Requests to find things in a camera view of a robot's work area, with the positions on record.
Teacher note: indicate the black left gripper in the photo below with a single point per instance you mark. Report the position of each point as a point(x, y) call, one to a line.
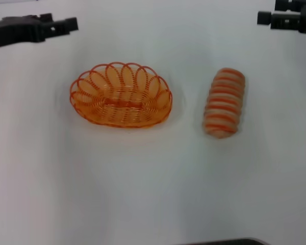
point(15, 30)

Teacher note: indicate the orange striped bread loaf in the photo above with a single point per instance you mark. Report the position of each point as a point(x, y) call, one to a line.
point(223, 104)

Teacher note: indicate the dark rounded robot base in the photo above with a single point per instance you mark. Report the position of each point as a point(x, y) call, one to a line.
point(232, 242)

